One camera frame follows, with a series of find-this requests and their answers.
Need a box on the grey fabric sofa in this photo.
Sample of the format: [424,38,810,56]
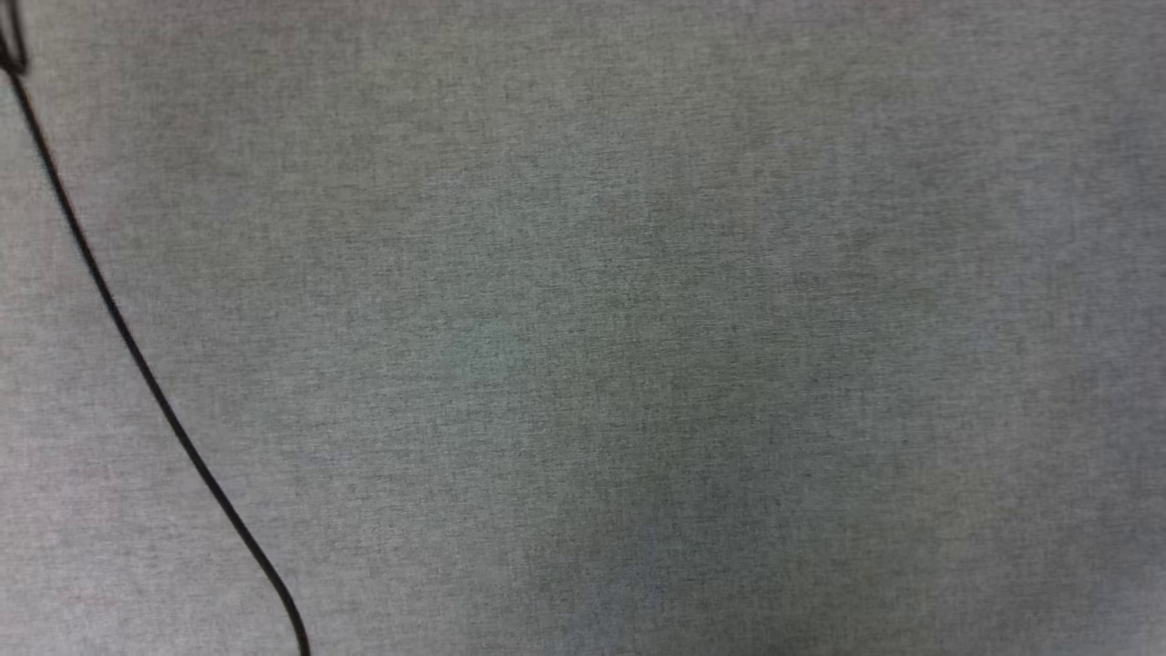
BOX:
[0,0,1166,656]

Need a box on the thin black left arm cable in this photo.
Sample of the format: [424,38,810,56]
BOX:
[0,0,312,656]

